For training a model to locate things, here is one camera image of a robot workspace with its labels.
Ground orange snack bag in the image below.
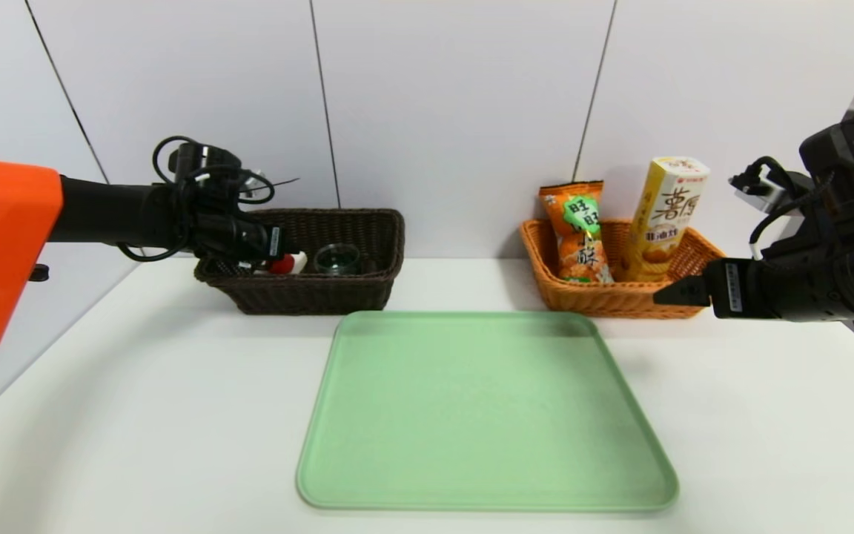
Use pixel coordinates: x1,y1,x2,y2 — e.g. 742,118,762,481
539,181,615,284

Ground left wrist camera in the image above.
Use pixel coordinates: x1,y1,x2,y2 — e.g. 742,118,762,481
168,142,266,202

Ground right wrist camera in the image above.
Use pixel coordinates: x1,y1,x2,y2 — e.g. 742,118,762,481
729,158,815,217

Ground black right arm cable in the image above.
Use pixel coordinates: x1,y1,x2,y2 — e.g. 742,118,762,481
748,154,837,262

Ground dark brown wicker basket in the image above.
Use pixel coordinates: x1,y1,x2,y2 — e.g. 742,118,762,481
194,208,406,315

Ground light green plastic tray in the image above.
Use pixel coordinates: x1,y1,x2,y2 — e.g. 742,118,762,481
297,311,678,512

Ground clear glass jar black insert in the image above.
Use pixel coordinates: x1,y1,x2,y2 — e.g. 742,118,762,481
314,243,363,277

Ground yellow potato chip box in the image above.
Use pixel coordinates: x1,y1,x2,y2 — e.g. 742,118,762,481
623,156,710,283

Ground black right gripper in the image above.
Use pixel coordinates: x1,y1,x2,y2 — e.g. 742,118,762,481
652,257,834,320

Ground orange wicker basket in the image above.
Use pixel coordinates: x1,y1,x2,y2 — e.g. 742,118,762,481
520,219,729,320

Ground white soap bar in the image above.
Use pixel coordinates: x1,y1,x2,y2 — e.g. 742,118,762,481
253,251,308,277

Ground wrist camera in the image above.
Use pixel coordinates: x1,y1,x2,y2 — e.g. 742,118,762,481
168,142,266,202
729,158,815,217

